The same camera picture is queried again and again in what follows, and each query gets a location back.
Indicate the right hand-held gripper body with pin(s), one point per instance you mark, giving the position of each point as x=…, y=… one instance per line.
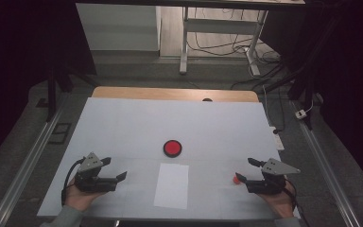
x=269, y=184

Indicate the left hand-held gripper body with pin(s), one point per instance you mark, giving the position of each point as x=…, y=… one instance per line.
x=89, y=183

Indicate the small red stamp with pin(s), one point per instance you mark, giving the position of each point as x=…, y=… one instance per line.
x=235, y=180

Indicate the small white paper sheet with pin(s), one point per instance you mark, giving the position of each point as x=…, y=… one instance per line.
x=171, y=186

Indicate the round red ink pad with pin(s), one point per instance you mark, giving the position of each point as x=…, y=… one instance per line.
x=172, y=148

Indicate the person's left hand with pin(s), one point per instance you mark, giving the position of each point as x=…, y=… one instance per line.
x=77, y=198

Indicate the white power strip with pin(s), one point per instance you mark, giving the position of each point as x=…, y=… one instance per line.
x=278, y=140

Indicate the small white adapter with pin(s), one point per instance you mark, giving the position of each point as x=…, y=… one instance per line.
x=301, y=114

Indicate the large white table cover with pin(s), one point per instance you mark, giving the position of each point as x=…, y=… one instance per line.
x=170, y=123

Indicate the black metal stand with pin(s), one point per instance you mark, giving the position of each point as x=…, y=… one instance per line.
x=52, y=94
x=307, y=75

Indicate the dark curtain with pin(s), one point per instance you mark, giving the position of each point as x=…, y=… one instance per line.
x=353, y=78
x=12, y=63

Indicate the white cabinet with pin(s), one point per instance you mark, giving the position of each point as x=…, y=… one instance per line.
x=116, y=28

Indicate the white-legged desk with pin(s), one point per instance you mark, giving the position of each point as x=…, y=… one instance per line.
x=217, y=26

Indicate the black floor frame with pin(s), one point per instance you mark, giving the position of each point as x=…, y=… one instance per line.
x=60, y=133

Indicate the aluminium floor rail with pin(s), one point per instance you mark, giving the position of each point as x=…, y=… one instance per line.
x=28, y=160
x=324, y=170

